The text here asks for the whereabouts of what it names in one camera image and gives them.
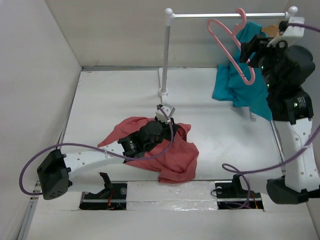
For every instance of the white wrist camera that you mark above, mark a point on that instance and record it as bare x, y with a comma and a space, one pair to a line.
164, 113
287, 33

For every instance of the pink t shirt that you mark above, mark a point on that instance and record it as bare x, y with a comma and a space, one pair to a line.
177, 165

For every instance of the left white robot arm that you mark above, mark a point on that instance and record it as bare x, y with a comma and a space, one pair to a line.
58, 172

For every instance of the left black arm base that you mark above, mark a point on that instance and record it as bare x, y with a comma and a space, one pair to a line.
113, 197

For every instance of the wooden hanger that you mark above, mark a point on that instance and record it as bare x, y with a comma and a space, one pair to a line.
271, 31

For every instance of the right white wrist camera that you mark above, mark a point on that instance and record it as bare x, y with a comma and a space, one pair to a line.
287, 33

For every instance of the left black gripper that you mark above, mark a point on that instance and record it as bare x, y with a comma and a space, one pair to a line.
167, 126

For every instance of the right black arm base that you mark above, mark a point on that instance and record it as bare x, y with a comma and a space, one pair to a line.
230, 195

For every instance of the white clothes rack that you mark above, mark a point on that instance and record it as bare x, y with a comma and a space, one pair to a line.
239, 13

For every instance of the teal t shirt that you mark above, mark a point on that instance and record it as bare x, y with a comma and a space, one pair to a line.
229, 86

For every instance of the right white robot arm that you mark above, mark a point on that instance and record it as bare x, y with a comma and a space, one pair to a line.
293, 114

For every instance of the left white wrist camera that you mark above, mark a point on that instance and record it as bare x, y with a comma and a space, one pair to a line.
164, 113

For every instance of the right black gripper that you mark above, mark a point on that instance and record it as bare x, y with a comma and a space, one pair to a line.
259, 45

